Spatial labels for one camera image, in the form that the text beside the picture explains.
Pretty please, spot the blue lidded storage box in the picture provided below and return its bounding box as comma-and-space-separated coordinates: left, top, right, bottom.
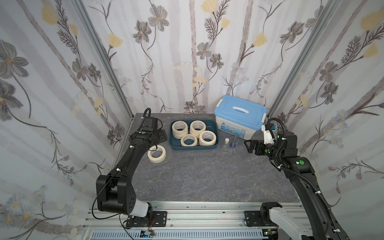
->
214, 95, 267, 140

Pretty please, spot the small circuit board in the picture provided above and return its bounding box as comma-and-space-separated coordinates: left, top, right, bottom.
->
140, 230, 156, 238

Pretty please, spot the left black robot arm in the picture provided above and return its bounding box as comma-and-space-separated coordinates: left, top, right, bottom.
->
92, 108, 168, 228

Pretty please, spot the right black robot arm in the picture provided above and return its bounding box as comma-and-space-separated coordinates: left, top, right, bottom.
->
244, 118, 350, 240

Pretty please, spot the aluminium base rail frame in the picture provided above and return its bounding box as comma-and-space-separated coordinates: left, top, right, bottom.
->
81, 202, 311, 240

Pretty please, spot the teal plastic storage tray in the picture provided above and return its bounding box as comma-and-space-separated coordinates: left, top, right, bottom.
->
169, 119, 219, 151

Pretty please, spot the small clear bottle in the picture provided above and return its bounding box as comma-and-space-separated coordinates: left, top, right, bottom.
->
222, 138, 230, 153

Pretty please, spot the cream masking tape roll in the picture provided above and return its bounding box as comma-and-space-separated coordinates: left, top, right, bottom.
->
199, 131, 217, 146
148, 145, 167, 164
172, 121, 189, 134
190, 120, 206, 138
181, 134, 198, 147

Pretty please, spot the lower cream tape roll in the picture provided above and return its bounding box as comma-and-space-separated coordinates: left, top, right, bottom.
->
173, 132, 185, 140

